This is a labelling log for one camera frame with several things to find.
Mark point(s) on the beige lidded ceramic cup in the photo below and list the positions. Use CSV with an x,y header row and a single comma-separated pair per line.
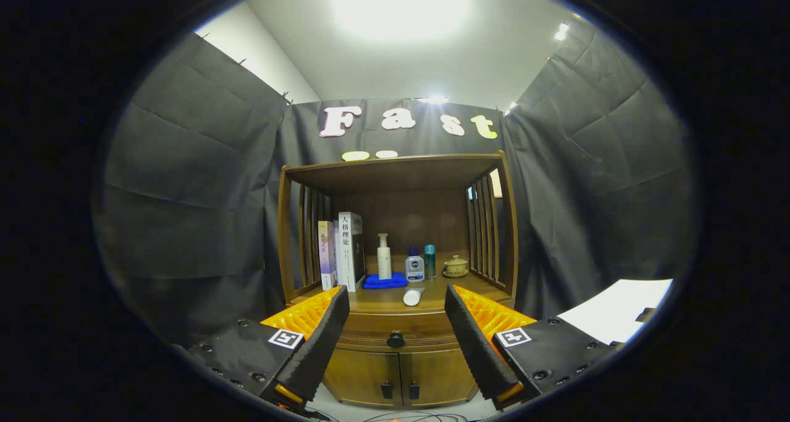
x,y
455,266

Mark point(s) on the brown wooden cabinet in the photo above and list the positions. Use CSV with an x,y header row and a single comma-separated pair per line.
x,y
407,218

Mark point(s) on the folded blue cloth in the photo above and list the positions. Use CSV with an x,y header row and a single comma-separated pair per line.
x,y
373,282

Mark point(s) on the purple book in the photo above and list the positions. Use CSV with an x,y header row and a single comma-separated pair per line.
x,y
326,255

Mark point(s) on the black backdrop cloth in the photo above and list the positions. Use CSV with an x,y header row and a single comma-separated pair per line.
x,y
185,194

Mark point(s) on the brown wooden drawer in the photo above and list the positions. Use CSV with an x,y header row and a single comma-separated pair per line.
x,y
426,329

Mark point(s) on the white flat panel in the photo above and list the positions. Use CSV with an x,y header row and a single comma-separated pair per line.
x,y
617,308

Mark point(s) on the white pump bottle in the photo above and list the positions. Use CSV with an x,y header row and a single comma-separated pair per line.
x,y
384,264

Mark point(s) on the teal glass bottle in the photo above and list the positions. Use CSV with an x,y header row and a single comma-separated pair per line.
x,y
429,264

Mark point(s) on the black drawer knob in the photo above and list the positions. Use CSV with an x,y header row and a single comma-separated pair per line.
x,y
395,340

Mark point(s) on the small ceiling spotlight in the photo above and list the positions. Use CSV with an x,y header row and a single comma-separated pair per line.
x,y
561,32
436,100

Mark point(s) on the wooden cabinet door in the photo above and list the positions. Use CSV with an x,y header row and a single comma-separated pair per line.
x,y
438,376
358,372

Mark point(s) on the white facial cleanser tube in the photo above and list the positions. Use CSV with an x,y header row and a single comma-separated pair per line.
x,y
412,297

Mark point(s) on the white and black book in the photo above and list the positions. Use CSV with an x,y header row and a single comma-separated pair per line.
x,y
344,255

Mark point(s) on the wooden countertop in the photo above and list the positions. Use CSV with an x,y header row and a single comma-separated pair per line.
x,y
382,298

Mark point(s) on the white bottle with blue cap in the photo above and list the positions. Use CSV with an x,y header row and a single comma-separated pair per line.
x,y
415,268

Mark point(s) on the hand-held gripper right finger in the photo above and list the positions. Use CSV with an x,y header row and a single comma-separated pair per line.
x,y
475,348

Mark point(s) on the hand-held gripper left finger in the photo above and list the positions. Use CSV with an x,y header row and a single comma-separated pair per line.
x,y
321,348

